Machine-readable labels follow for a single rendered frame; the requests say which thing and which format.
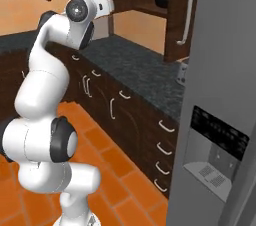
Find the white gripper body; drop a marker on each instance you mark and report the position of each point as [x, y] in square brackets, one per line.
[108, 5]

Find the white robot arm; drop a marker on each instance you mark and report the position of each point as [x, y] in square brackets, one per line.
[40, 93]

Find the dark wood base cabinet door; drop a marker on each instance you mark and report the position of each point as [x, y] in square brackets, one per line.
[128, 126]
[77, 86]
[98, 103]

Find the dark wood base cabinet run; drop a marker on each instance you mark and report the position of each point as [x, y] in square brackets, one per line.
[11, 80]

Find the black bowl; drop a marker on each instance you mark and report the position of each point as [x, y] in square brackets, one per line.
[162, 1]

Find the dark wood drawer front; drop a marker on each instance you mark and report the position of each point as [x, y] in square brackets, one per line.
[76, 61]
[150, 183]
[153, 146]
[156, 126]
[151, 166]
[128, 98]
[95, 76]

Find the grey toaster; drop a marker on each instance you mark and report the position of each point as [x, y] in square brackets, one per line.
[182, 74]

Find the grey fridge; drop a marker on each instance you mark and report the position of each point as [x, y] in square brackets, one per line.
[220, 70]

